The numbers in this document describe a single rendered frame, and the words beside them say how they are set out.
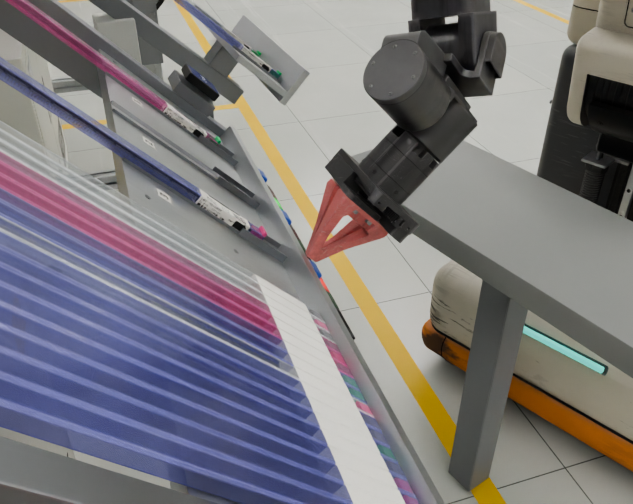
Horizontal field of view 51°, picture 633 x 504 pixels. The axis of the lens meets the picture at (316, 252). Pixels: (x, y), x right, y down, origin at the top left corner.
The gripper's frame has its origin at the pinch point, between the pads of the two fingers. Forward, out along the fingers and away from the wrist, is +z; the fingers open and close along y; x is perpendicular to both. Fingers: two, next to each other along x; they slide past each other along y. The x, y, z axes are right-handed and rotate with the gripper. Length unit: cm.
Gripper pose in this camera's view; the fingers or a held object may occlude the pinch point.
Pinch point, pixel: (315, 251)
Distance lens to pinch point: 66.1
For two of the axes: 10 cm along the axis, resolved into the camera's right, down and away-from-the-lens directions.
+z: -6.8, 7.1, 1.9
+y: 3.1, 5.1, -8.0
